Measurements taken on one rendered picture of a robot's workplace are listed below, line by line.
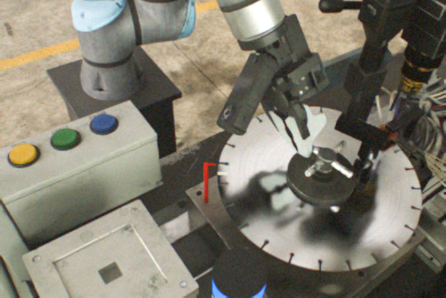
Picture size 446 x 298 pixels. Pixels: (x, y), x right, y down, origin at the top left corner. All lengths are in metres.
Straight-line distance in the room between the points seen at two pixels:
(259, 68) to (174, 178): 0.43
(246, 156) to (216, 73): 1.70
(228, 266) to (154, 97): 0.80
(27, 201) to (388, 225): 0.58
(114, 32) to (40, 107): 1.32
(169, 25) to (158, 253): 0.56
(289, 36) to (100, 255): 0.41
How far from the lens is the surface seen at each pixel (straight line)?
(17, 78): 2.52
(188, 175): 0.95
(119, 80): 1.10
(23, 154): 0.83
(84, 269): 0.69
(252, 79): 0.58
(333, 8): 0.58
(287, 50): 0.62
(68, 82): 1.20
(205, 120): 2.12
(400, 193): 0.73
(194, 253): 0.84
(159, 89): 1.14
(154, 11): 1.04
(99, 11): 1.02
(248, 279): 0.37
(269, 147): 0.73
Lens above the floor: 1.49
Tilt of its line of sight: 47 degrees down
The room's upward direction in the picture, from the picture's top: 10 degrees clockwise
